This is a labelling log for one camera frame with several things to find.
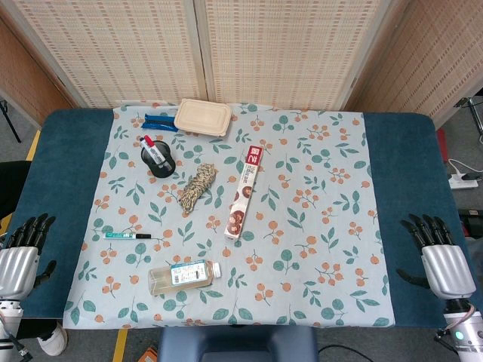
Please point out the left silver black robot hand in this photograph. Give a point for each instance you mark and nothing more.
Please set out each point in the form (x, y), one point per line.
(19, 269)

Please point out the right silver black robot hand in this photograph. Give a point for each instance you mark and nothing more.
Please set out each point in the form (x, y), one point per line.
(447, 269)

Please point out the green marker pen black cap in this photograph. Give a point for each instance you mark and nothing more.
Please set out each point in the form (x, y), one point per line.
(120, 236)

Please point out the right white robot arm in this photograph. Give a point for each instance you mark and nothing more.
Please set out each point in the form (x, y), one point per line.
(466, 333)

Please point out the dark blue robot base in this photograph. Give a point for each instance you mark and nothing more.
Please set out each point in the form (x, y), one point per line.
(237, 345)

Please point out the black mesh pen holder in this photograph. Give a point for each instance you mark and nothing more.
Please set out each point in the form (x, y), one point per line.
(162, 167)

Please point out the red cap marker pen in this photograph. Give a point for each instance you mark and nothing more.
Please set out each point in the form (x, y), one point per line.
(154, 149)

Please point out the black red device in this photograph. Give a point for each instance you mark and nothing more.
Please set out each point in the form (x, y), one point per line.
(471, 222)

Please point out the white shoe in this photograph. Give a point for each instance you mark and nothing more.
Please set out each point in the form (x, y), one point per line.
(53, 341)

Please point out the white power strip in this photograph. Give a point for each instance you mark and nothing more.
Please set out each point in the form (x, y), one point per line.
(463, 183)

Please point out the teal velvet table cover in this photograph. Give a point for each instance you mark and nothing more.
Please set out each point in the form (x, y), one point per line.
(64, 169)

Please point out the red flat object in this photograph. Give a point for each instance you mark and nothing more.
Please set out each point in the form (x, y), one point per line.
(442, 145)

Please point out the black tripod leg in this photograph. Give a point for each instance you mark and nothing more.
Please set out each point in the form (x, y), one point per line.
(9, 120)

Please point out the orange box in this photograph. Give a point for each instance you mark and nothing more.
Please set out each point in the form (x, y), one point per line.
(149, 355)

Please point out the clear plastic drink bottle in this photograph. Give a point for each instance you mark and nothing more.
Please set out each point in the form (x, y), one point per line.
(181, 277)

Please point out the floral print tablecloth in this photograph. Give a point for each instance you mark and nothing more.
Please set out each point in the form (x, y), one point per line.
(302, 188)

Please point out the blue plastic wrapper pack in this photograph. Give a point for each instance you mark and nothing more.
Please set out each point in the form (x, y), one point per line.
(158, 122)

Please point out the long white red foil box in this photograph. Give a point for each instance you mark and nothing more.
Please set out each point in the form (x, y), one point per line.
(245, 188)

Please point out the beige lidded food container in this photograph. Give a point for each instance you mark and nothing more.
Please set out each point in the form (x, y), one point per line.
(203, 117)

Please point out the woven folding screen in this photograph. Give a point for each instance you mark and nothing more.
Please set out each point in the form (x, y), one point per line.
(264, 49)

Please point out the metal stand frame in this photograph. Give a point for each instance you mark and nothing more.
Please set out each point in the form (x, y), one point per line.
(471, 113)

